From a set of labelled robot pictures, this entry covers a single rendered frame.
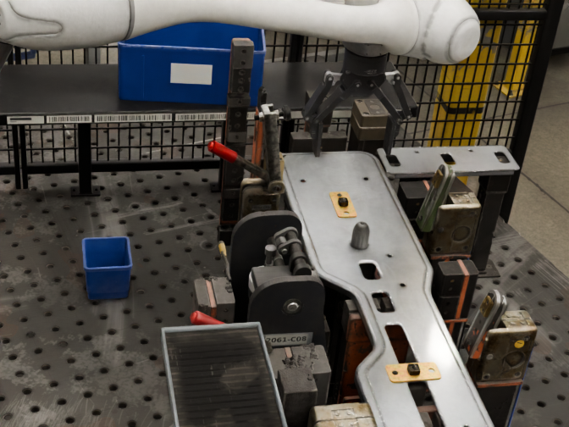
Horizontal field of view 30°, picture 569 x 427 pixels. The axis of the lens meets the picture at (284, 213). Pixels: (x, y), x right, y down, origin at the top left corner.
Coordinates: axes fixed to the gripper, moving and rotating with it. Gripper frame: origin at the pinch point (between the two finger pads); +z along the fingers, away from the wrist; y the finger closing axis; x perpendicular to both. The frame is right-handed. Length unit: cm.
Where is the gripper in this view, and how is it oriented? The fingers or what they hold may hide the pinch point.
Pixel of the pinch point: (351, 146)
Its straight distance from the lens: 197.1
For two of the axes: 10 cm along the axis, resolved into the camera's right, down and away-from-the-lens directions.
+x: -1.9, -5.7, 8.0
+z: -0.9, 8.2, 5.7
